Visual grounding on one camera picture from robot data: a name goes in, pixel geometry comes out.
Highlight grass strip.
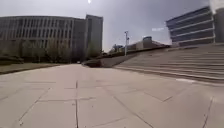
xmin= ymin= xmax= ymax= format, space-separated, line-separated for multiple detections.
xmin=0 ymin=62 xmax=63 ymax=75

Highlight wide concrete steps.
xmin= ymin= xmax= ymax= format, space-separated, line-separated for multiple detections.
xmin=113 ymin=43 xmax=224 ymax=84

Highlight small banded building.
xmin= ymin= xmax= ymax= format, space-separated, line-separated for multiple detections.
xmin=165 ymin=5 xmax=215 ymax=48

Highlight low building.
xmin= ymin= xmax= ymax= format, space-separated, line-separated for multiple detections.
xmin=128 ymin=35 xmax=171 ymax=53

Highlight lamp pole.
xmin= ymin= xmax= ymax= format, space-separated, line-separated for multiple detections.
xmin=123 ymin=30 xmax=130 ymax=57

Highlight row of trees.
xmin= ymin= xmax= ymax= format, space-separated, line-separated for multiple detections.
xmin=0 ymin=39 xmax=101 ymax=65

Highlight low concrete wall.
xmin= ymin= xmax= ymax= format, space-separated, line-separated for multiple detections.
xmin=81 ymin=53 xmax=134 ymax=69

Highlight large grey building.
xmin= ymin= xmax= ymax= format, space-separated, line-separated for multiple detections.
xmin=0 ymin=14 xmax=104 ymax=64

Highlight grey concrete slab pavement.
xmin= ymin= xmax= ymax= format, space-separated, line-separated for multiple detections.
xmin=0 ymin=63 xmax=224 ymax=128

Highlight dark grey building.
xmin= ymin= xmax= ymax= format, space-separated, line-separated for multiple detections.
xmin=212 ymin=7 xmax=224 ymax=44

